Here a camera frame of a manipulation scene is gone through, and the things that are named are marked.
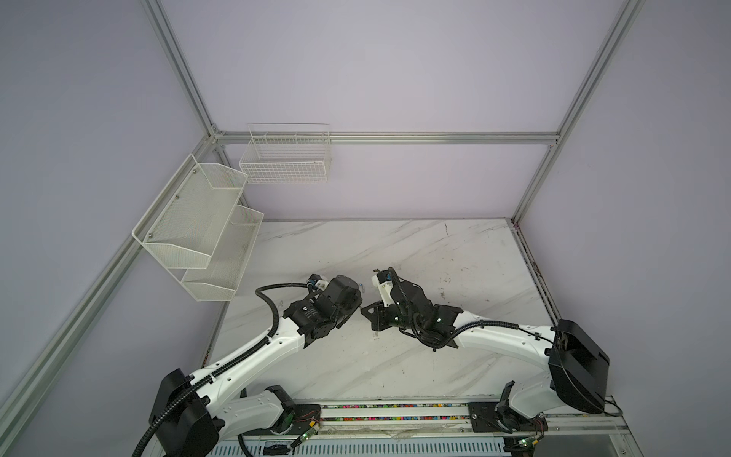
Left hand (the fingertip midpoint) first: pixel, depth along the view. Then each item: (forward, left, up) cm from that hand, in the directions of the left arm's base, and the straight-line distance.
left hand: (357, 297), depth 79 cm
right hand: (-4, -1, 0) cm, 4 cm away
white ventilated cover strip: (-33, -6, -17) cm, 38 cm away
